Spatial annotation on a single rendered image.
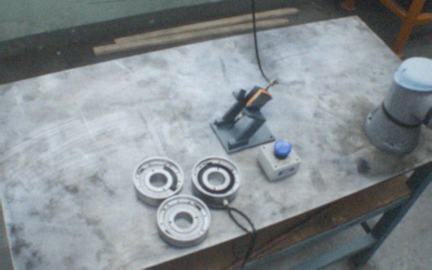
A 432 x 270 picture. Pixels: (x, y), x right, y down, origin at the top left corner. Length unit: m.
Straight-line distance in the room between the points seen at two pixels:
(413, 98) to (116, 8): 1.86
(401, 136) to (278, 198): 0.36
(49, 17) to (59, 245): 1.76
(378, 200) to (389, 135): 0.31
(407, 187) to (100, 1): 1.80
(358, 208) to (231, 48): 0.59
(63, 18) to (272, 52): 1.45
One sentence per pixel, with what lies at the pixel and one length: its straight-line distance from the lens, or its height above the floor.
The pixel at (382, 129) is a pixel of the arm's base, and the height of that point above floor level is 0.85.
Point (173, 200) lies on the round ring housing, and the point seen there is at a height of 0.83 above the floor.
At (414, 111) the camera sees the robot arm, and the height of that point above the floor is 0.95.
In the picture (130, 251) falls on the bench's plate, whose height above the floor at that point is 0.80.
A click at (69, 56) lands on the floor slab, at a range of 2.58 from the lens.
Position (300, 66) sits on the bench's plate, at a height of 0.80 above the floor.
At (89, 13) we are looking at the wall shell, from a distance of 2.58.
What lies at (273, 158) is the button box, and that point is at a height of 0.84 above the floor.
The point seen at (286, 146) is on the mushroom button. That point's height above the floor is 0.87.
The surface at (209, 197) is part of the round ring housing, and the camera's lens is 0.96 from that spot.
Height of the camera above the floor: 1.63
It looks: 47 degrees down
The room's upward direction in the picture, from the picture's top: 9 degrees clockwise
